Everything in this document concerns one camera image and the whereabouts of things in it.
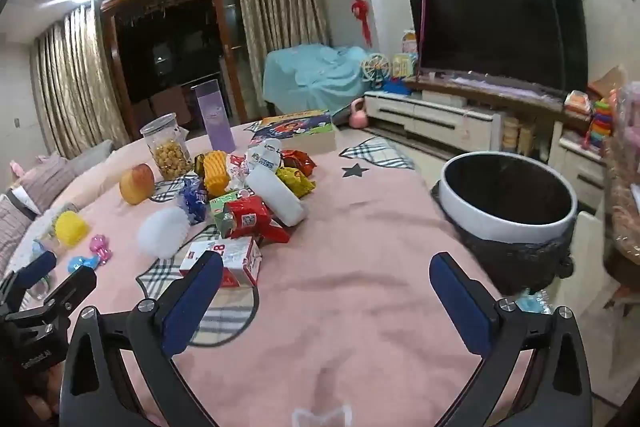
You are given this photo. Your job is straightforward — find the brown cardboard box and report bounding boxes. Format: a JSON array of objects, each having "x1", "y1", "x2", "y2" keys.
[{"x1": 587, "y1": 66, "x2": 628, "y2": 102}]

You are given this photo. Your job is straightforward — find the rainbow stacking ring toy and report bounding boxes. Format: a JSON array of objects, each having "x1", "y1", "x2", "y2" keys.
[{"x1": 590, "y1": 89, "x2": 618, "y2": 138}]

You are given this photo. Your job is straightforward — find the white roll packet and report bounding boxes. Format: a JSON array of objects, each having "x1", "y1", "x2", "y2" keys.
[{"x1": 245, "y1": 164, "x2": 306, "y2": 228}]

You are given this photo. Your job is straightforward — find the blue snack wrapper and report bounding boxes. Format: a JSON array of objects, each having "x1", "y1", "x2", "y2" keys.
[{"x1": 180, "y1": 179, "x2": 211, "y2": 225}]

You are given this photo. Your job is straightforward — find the clear popcorn jar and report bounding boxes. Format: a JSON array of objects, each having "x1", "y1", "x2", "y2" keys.
[{"x1": 140, "y1": 113, "x2": 193, "y2": 182}]

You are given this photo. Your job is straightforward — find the pink kettlebell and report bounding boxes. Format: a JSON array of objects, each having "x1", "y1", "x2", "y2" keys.
[{"x1": 349, "y1": 99, "x2": 368, "y2": 129}]

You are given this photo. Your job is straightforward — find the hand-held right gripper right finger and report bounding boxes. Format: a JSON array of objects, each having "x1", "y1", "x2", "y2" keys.
[{"x1": 429, "y1": 252, "x2": 593, "y2": 427}]

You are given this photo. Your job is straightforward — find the blue covered armchair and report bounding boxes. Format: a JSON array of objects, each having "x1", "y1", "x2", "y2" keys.
[{"x1": 263, "y1": 44, "x2": 371, "y2": 118}]

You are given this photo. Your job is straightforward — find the purple translucent box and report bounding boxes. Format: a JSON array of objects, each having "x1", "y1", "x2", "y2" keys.
[{"x1": 195, "y1": 79, "x2": 236, "y2": 152}]

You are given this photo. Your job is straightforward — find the wooden framed glass door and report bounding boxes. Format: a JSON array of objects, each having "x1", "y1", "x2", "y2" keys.
[{"x1": 100, "y1": 0, "x2": 248, "y2": 128}]

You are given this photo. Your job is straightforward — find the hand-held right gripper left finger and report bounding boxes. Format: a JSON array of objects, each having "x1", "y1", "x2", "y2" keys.
[{"x1": 59, "y1": 251, "x2": 226, "y2": 427}]

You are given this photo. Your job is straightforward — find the colourful toy box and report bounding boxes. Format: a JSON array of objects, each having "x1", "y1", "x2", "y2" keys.
[{"x1": 392, "y1": 29, "x2": 418, "y2": 78}]

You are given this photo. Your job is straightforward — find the red yellow apple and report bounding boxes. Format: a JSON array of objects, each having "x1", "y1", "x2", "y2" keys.
[{"x1": 119, "y1": 163, "x2": 157, "y2": 206}]

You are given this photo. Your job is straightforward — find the white television cabinet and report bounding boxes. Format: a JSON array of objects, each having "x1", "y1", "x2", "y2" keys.
[{"x1": 364, "y1": 74, "x2": 608, "y2": 208}]

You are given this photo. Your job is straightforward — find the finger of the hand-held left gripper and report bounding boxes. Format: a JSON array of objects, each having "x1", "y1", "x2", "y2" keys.
[
  {"x1": 0, "y1": 251, "x2": 58, "y2": 308},
  {"x1": 15, "y1": 265, "x2": 98, "y2": 334}
]

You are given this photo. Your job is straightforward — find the beige stacked bowls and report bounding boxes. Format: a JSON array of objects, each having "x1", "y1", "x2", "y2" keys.
[{"x1": 501, "y1": 117, "x2": 520, "y2": 152}]

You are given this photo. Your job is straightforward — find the pink small toy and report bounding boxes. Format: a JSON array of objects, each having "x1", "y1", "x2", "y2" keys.
[{"x1": 90, "y1": 234, "x2": 113, "y2": 265}]

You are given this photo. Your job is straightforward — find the beige patterned curtain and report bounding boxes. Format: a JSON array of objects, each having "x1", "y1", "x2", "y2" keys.
[
  {"x1": 29, "y1": 4, "x2": 131, "y2": 158},
  {"x1": 235, "y1": 0, "x2": 332, "y2": 122}
]

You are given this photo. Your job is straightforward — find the black television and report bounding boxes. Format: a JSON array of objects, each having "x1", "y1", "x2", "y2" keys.
[{"x1": 406, "y1": 0, "x2": 590, "y2": 94}]

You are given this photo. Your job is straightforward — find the yellow ridged snack packet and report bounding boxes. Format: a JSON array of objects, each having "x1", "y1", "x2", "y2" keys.
[{"x1": 202, "y1": 149, "x2": 232, "y2": 198}]

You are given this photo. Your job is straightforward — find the toy ferris wheel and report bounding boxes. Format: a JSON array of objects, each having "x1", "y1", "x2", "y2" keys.
[{"x1": 360, "y1": 53, "x2": 393, "y2": 90}]

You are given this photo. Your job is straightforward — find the white rimmed trash bin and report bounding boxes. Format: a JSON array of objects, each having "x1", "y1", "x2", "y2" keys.
[{"x1": 431, "y1": 151, "x2": 580, "y2": 295}]

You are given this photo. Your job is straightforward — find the pink printed blanket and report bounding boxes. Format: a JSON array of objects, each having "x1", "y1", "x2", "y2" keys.
[{"x1": 0, "y1": 119, "x2": 531, "y2": 427}]

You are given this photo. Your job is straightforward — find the blue small toy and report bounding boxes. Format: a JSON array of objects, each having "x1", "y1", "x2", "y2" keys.
[{"x1": 67, "y1": 256, "x2": 101, "y2": 274}]

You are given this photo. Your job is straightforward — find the red white carton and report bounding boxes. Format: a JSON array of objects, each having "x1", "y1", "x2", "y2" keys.
[{"x1": 177, "y1": 237, "x2": 263, "y2": 289}]

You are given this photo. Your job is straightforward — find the orange toy cash register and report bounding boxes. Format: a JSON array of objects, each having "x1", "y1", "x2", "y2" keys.
[{"x1": 565, "y1": 89, "x2": 593, "y2": 112}]

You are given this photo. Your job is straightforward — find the brown marble table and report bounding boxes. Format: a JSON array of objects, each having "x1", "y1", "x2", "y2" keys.
[{"x1": 602, "y1": 82, "x2": 640, "y2": 278}]

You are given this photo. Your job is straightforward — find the colourful picture book box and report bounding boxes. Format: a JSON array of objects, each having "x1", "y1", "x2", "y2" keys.
[{"x1": 251, "y1": 109, "x2": 337, "y2": 154}]

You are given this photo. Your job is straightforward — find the yellow toy cup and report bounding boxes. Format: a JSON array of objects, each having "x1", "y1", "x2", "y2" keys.
[{"x1": 54, "y1": 212, "x2": 90, "y2": 249}]

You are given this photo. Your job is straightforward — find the white blue printed packet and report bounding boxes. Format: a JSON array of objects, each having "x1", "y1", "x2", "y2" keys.
[{"x1": 245, "y1": 139, "x2": 283, "y2": 172}]

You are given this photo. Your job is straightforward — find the orange red snack packet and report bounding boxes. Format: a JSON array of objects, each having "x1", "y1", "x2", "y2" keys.
[{"x1": 281, "y1": 149, "x2": 318, "y2": 178}]

